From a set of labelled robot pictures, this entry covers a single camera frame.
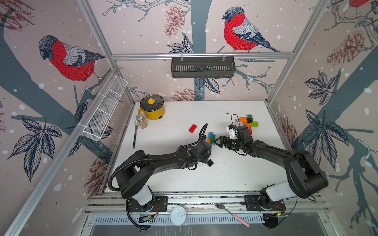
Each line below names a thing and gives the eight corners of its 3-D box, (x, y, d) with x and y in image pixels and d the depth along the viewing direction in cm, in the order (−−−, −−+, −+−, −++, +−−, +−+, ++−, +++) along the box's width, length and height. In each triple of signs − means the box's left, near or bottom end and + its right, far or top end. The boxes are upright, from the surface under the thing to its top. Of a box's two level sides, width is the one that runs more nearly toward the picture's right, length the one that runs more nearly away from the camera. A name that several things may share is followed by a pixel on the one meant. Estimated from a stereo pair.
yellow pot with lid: (142, 121, 112) (136, 108, 101) (146, 106, 122) (142, 93, 111) (163, 121, 112) (160, 108, 101) (166, 106, 122) (163, 93, 111)
